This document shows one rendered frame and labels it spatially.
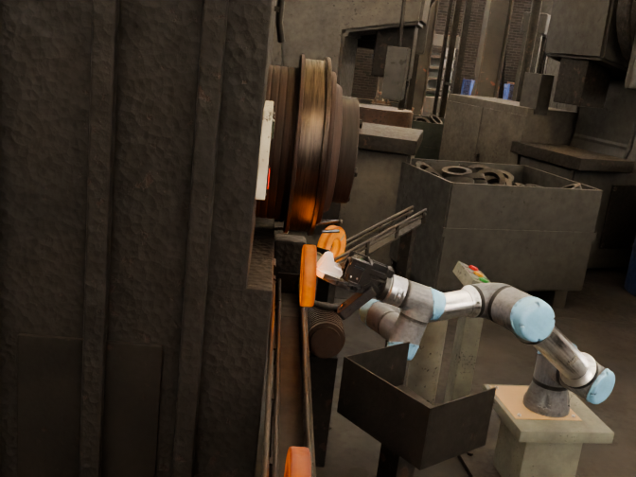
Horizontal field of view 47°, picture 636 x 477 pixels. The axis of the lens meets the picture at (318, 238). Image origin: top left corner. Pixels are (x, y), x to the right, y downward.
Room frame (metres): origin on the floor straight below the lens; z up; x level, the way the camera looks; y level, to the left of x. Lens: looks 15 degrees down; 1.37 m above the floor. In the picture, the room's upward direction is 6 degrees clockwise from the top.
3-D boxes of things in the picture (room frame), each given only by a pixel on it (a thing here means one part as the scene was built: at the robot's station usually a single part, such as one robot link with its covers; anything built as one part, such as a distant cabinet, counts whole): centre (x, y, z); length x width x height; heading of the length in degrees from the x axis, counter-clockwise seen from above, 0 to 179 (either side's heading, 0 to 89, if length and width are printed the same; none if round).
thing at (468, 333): (2.66, -0.62, 0.31); 0.24 x 0.16 x 0.62; 5
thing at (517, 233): (4.47, -1.03, 0.39); 1.03 x 0.83 x 0.77; 110
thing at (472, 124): (6.16, -1.44, 0.55); 1.10 x 0.53 x 1.10; 25
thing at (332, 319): (2.27, -0.05, 0.27); 0.22 x 0.13 x 0.53; 5
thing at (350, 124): (1.93, -0.04, 1.11); 0.28 x 0.06 x 0.28; 5
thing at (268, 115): (1.58, 0.14, 1.15); 0.26 x 0.02 x 0.18; 5
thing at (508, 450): (2.22, -0.82, 0.13); 0.40 x 0.40 x 0.26; 10
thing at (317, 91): (1.93, 0.05, 1.11); 0.47 x 0.06 x 0.47; 5
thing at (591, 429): (2.22, -0.82, 0.28); 0.32 x 0.32 x 0.04; 10
